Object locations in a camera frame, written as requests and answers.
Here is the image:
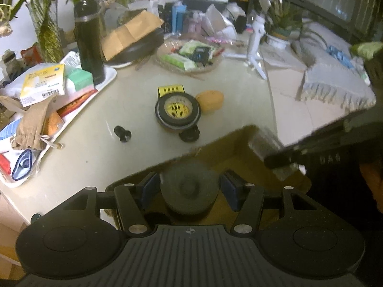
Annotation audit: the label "white gimbal tripod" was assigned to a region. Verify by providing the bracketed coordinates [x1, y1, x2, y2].
[224, 0, 283, 80]

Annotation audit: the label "blue rimmed clear case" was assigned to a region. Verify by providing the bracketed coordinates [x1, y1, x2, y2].
[11, 149, 33, 181]

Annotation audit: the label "person's right hand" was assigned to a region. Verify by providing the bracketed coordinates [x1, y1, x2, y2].
[360, 161, 383, 207]

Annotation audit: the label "black round knob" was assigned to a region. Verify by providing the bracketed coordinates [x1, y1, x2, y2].
[179, 127, 200, 143]

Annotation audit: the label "green cloth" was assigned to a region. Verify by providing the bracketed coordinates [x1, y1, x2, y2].
[350, 41, 383, 60]

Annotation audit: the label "white blue printed packet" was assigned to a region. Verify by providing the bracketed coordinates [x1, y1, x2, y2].
[0, 118, 24, 150]

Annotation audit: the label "green wipes packet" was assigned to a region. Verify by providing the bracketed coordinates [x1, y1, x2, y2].
[162, 53, 198, 72]

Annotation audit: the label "pink liquid bottle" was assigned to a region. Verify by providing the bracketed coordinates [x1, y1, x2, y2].
[187, 12, 204, 33]

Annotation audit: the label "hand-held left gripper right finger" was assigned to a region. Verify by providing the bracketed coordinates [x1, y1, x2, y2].
[220, 170, 321, 237]

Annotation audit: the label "wooden chopsticks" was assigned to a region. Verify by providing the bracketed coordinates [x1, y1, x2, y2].
[135, 55, 150, 71]

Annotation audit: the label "red snack bag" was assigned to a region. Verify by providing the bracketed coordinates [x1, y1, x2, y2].
[20, 43, 42, 66]

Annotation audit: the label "brown drawstring bag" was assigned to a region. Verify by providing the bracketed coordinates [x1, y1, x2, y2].
[11, 94, 63, 150]

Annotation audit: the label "pale green packet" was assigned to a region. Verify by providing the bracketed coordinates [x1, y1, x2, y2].
[179, 40, 220, 63]

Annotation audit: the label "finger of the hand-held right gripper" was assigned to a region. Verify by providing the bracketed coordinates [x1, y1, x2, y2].
[281, 119, 355, 150]
[264, 148, 306, 169]

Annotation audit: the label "yellow white medicine box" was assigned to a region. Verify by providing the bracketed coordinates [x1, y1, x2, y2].
[19, 64, 66, 107]

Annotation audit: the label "wide glass vase with bamboo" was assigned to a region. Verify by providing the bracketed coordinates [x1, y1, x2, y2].
[0, 0, 111, 63]

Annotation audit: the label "grey fringed blanket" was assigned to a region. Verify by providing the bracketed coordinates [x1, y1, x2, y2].
[296, 21, 377, 111]

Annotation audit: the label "pink candy packet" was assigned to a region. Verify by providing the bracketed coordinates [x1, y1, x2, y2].
[206, 36, 238, 46]

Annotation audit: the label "black zip case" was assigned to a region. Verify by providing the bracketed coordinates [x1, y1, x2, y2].
[103, 28, 165, 66]

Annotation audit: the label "black thermos bottle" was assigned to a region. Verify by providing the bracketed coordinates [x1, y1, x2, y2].
[73, 0, 106, 86]

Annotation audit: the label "red packet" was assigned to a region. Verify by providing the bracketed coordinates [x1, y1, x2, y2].
[0, 152, 12, 175]

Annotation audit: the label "brown paper envelope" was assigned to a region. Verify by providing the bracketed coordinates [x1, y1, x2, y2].
[102, 10, 165, 62]

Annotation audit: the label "white plastic bag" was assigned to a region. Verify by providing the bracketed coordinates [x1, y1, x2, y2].
[202, 4, 238, 41]

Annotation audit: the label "potted plant in white pot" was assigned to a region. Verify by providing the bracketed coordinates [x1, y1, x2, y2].
[265, 0, 327, 50]

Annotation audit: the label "blue carton box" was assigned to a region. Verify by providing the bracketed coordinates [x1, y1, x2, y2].
[171, 4, 187, 33]

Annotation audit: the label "red flat box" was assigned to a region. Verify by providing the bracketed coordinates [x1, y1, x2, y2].
[57, 90, 99, 117]

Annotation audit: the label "yellow electronic tester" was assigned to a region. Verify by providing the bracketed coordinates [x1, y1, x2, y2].
[158, 84, 185, 98]

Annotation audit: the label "small white bottle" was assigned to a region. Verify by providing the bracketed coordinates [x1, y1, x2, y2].
[1, 49, 17, 72]

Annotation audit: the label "blue cloth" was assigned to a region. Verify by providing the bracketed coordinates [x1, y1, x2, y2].
[326, 45, 355, 69]

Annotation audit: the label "grey round disc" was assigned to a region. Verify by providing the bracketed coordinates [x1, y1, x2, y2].
[160, 163, 220, 214]

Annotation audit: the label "white tray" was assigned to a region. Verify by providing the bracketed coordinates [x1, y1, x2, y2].
[0, 51, 117, 189]

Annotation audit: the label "orange packet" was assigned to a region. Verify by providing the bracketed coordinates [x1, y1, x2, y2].
[42, 110, 65, 136]

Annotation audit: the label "black carton box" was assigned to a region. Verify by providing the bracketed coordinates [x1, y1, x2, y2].
[158, 3, 174, 33]

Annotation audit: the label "black snack packet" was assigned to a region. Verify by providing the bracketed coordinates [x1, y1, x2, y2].
[191, 47, 212, 65]

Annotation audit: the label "small black cylinder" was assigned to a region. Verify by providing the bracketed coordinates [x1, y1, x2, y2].
[114, 126, 132, 142]

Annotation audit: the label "black tape roll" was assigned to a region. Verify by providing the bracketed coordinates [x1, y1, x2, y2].
[155, 93, 202, 130]

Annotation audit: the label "green tissue pack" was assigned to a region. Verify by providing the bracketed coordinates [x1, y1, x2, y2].
[64, 67, 94, 92]

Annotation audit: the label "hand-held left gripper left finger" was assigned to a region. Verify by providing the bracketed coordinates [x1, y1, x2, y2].
[61, 172, 160, 237]

